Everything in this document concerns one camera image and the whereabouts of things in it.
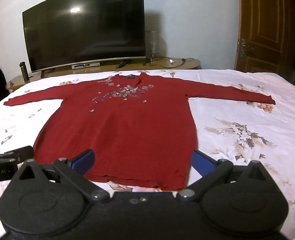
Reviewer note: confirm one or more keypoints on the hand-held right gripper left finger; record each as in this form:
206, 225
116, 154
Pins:
83, 159

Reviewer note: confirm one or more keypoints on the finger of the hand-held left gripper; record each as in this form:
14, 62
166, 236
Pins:
22, 152

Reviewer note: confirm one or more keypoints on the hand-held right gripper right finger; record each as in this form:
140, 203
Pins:
202, 162

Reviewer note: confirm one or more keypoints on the red embellished sweater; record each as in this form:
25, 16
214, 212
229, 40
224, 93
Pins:
127, 135

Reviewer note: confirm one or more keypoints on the floral white bedsheet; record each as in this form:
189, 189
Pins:
237, 135

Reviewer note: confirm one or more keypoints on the dark thermos bottle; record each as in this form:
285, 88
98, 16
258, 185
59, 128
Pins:
24, 71

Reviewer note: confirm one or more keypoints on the silver set-top box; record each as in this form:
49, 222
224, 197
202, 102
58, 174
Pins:
85, 65

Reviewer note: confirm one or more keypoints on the wooden television cabinet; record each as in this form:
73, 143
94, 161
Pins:
187, 65

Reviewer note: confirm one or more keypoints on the clear glass vase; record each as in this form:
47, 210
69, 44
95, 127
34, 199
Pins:
152, 45

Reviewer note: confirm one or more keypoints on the large curved television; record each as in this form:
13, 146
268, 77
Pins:
87, 27

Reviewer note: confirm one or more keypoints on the brown wooden door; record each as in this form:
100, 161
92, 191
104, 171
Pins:
262, 25

